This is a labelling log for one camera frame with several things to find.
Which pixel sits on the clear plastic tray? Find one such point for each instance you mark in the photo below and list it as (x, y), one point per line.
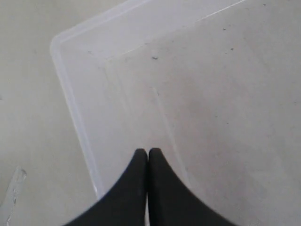
(215, 84)

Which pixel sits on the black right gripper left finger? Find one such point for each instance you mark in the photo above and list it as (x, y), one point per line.
(125, 203)

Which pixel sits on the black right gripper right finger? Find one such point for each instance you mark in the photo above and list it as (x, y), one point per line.
(171, 203)

